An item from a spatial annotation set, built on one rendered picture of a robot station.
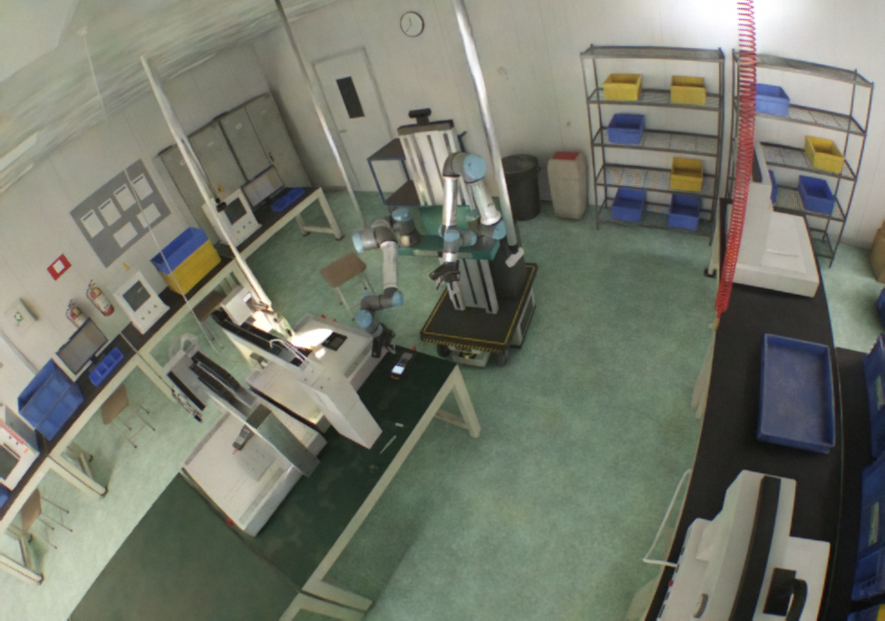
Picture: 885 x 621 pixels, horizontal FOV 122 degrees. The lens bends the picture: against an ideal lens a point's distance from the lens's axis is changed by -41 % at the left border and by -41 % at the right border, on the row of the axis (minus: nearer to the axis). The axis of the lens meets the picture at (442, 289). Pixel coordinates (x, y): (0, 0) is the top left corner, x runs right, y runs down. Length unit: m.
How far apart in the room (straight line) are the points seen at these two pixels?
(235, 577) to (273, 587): 0.24
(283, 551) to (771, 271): 2.95
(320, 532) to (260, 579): 0.39
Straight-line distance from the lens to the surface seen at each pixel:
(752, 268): 2.63
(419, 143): 2.51
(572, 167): 4.22
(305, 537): 2.08
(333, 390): 1.78
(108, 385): 4.36
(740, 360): 2.30
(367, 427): 2.04
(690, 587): 1.63
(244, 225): 4.84
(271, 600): 2.10
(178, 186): 5.75
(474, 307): 3.17
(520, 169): 4.30
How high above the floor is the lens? 2.45
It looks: 38 degrees down
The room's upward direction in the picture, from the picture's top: 18 degrees counter-clockwise
